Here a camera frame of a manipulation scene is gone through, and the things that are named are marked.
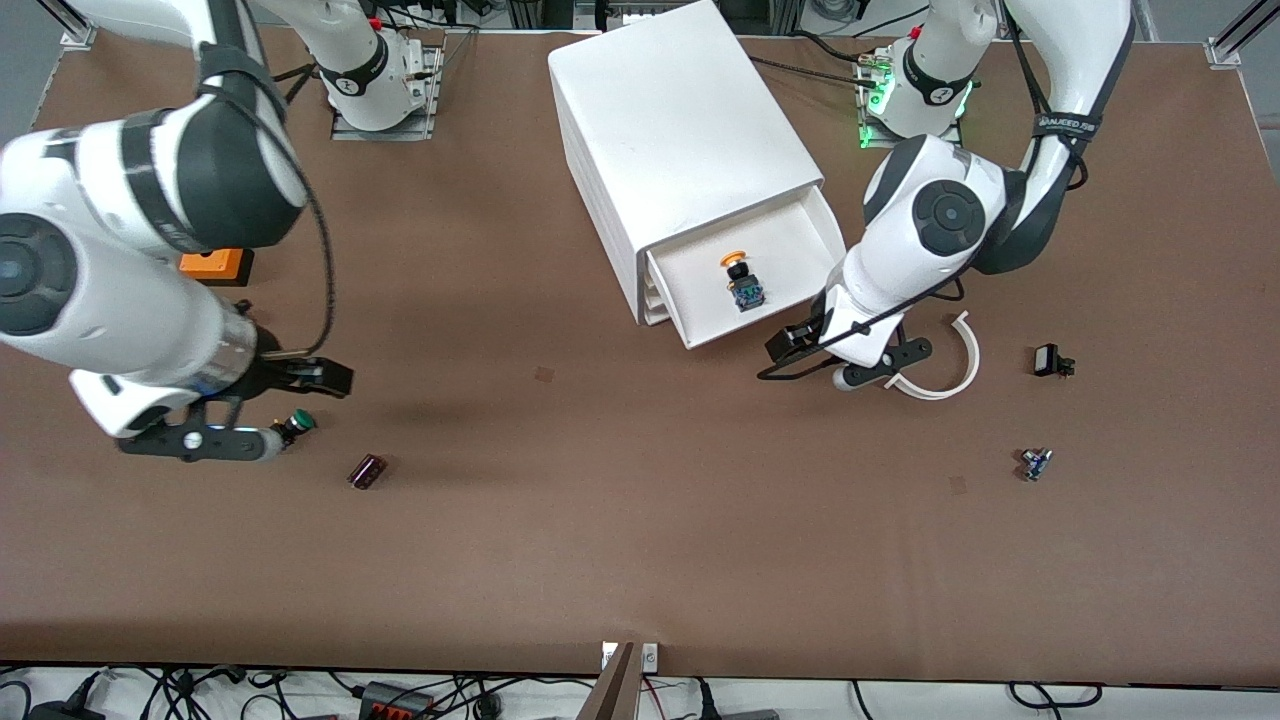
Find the orange box with hole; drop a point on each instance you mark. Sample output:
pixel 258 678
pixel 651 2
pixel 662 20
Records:
pixel 215 267

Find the small white table bracket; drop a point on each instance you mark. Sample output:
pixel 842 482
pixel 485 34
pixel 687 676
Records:
pixel 651 656
pixel 607 655

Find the black power strip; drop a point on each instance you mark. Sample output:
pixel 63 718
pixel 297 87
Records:
pixel 395 702

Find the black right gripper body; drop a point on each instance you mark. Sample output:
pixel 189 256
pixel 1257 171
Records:
pixel 281 372

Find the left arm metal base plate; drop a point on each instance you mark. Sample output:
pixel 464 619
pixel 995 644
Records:
pixel 915 143

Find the yellow push button switch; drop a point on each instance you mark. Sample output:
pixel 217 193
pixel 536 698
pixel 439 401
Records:
pixel 745 292

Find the black rectangular white-faced switch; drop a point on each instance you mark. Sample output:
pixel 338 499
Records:
pixel 1048 360

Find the white drawer cabinet shell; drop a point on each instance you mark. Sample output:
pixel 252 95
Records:
pixel 680 130

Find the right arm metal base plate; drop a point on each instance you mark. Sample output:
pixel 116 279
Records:
pixel 430 90

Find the brown wooden post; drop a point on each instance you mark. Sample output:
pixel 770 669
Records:
pixel 610 690

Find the purple cylindrical capacitor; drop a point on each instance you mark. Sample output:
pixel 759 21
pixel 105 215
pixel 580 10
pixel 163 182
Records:
pixel 366 471

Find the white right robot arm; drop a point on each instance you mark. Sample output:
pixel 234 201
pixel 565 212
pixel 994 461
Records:
pixel 120 300

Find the green push button switch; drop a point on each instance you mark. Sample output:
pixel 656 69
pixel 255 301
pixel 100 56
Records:
pixel 300 420

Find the white curved plastic bracket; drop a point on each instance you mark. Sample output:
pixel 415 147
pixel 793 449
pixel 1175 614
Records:
pixel 972 355

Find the aluminium corner profile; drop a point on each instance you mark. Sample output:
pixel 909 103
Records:
pixel 75 30
pixel 1235 42

